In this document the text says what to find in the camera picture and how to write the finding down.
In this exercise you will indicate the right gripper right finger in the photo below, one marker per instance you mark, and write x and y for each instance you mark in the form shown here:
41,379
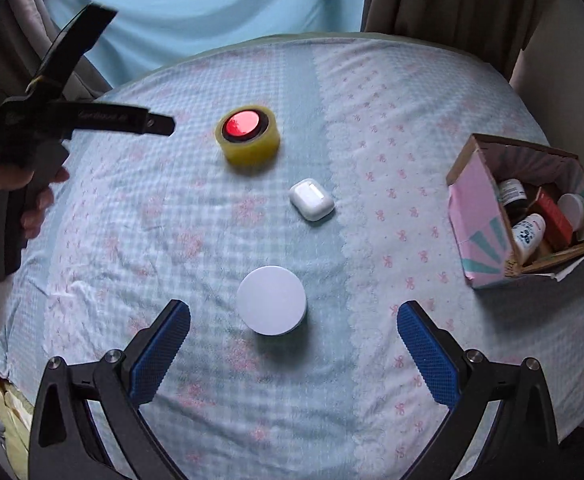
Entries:
522,440

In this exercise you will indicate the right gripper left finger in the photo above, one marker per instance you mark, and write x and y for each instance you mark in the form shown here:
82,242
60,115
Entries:
64,439

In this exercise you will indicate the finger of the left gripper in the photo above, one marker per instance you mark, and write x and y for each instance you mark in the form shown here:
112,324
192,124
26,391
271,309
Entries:
159,125

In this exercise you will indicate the red capped small bottle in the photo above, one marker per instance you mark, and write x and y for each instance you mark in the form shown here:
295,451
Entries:
243,126

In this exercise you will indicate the yellow tape roll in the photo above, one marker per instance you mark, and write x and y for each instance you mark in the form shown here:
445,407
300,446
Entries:
259,150

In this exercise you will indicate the white earbuds case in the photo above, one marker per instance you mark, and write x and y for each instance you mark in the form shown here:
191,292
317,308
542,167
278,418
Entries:
311,200

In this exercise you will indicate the white round jar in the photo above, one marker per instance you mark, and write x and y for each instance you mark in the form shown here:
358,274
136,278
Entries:
571,206
271,301

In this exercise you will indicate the person's left hand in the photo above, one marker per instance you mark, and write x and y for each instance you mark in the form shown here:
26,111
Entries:
13,178

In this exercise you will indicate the beige curtain left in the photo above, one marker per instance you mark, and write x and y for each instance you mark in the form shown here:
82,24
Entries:
26,35

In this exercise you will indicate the beige curtain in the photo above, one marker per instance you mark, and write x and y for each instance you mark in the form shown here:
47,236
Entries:
495,31
26,35

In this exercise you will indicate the light blue cloth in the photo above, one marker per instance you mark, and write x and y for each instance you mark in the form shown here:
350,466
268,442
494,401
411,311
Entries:
148,34

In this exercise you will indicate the checkered floral bed sheet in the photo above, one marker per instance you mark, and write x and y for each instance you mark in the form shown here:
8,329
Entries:
144,220

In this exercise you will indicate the cardboard box with pink lining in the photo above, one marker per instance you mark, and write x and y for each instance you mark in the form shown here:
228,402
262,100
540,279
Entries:
483,227

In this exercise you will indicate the white pill bottle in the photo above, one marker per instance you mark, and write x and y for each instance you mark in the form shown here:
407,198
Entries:
528,235

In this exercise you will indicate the red rectangular box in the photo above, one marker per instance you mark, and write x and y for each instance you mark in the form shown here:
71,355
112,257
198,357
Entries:
558,232

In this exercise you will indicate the white jar with black lid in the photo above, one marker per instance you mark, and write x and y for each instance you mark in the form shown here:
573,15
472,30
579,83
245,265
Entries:
512,194

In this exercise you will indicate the beige curtain right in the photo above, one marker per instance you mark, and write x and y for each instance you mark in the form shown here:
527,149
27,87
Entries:
495,31

